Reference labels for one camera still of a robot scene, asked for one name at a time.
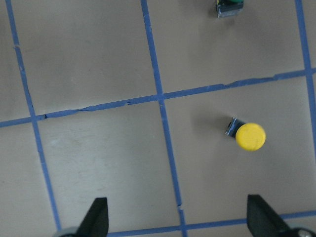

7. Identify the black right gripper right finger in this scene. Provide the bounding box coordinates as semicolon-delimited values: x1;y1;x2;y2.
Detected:
246;195;291;237

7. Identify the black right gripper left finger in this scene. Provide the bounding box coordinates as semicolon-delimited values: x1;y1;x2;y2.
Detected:
77;197;109;237

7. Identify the yellow push button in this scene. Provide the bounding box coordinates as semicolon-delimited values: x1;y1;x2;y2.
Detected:
225;117;267;152

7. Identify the green push button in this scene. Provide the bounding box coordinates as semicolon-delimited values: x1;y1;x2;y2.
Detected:
215;0;244;18

